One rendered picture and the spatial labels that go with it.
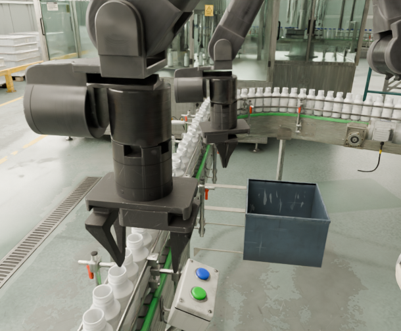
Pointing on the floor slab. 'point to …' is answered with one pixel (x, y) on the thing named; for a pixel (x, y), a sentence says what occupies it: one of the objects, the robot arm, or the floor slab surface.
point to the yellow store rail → (6, 75)
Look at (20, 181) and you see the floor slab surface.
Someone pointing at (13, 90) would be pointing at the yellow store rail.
